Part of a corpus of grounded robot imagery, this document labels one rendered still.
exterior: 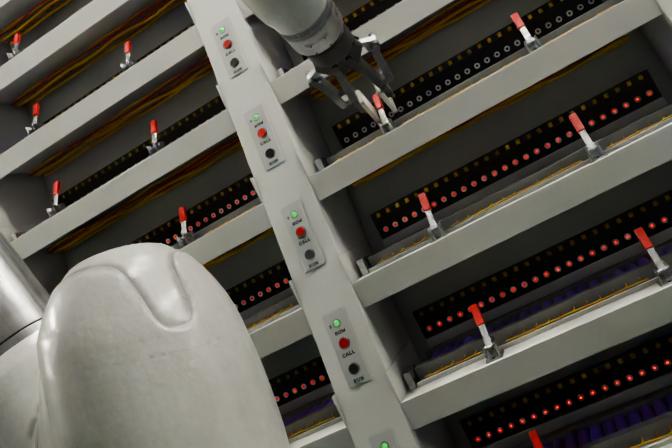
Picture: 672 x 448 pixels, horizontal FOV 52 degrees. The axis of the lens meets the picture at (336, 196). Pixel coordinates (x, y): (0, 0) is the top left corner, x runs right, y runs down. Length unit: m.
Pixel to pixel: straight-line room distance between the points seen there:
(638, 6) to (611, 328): 0.48
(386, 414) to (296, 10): 0.61
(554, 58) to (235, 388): 0.79
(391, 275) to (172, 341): 0.65
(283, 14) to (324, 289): 0.45
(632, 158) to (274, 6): 0.55
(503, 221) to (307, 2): 0.44
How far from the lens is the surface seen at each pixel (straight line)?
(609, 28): 1.15
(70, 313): 0.54
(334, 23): 1.02
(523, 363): 1.06
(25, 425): 0.69
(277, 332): 1.19
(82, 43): 1.75
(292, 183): 1.20
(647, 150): 1.09
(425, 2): 1.23
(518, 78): 1.14
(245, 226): 1.24
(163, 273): 0.55
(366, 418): 1.13
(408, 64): 1.41
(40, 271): 1.68
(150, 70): 1.46
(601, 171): 1.08
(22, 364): 0.71
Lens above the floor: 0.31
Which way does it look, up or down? 20 degrees up
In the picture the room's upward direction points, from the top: 23 degrees counter-clockwise
